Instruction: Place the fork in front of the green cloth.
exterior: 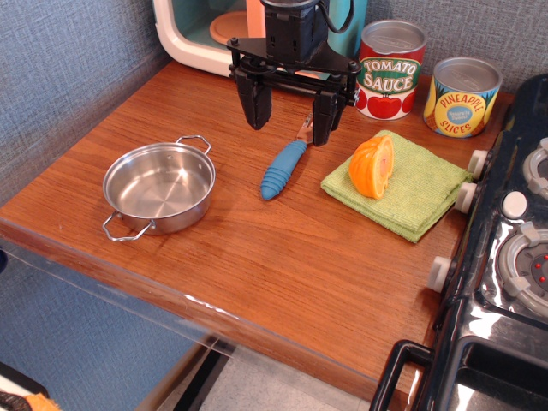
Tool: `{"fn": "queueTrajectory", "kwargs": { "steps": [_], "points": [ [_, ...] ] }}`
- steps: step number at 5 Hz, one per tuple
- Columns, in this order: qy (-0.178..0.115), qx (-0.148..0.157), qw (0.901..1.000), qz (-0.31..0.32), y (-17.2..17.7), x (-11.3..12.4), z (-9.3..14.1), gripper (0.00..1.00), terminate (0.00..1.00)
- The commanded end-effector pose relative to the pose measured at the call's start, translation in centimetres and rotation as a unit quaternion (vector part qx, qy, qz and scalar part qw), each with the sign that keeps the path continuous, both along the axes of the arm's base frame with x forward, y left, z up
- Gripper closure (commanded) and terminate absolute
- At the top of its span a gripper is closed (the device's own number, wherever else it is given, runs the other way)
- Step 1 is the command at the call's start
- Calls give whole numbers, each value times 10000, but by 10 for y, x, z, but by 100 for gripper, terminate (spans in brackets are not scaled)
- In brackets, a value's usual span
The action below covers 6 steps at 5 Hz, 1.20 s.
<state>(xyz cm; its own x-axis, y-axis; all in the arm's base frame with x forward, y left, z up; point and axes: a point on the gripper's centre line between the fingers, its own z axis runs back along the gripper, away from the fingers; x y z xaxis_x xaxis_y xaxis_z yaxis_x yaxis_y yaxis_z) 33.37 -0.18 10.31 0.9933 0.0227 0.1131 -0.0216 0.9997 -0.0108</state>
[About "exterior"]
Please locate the stainless steel pot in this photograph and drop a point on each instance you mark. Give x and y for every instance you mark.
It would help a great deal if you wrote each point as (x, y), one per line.
(159, 189)

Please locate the blue handled metal fork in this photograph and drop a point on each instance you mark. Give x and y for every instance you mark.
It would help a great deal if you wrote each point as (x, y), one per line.
(279, 172)

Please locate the green folded cloth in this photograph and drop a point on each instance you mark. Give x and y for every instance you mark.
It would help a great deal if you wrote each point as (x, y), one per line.
(420, 190)

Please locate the black toy stove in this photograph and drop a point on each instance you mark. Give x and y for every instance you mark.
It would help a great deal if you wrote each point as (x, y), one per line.
(490, 348)

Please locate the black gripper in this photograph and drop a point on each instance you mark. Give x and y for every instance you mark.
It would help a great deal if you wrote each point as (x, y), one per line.
(295, 54)

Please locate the toy microwave oven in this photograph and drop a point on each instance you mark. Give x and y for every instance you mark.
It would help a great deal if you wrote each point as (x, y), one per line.
(195, 33)

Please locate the tomato sauce can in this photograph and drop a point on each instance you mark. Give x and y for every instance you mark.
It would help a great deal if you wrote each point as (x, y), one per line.
(391, 56)

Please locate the pineapple slices can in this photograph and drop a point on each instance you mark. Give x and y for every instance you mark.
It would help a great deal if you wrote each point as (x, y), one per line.
(461, 96)

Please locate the orange toy half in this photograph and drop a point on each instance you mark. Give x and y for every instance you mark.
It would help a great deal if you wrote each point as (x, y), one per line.
(371, 166)

